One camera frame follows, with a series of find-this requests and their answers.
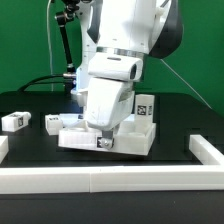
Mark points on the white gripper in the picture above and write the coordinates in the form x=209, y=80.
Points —
x=109, y=102

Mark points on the white square table top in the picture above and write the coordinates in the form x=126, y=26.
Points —
x=131, y=138

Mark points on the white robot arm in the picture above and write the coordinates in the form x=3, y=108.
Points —
x=117, y=37

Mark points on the sheet with fiducial markers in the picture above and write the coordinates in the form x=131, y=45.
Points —
x=69, y=119

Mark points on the white U-shaped obstacle fence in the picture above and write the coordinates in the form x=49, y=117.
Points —
x=207, y=175

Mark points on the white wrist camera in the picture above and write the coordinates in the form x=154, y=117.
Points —
x=115, y=67

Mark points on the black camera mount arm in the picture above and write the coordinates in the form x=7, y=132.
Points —
x=62, y=18

